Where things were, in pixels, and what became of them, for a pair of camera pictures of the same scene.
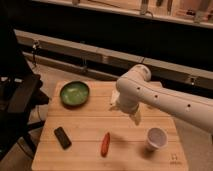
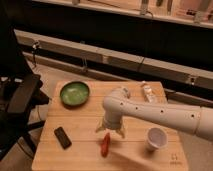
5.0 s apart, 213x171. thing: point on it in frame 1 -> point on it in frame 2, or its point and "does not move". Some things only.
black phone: (62, 138) does not move
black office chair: (20, 89) does not move
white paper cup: (156, 139) does not move
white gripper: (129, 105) -> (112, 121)
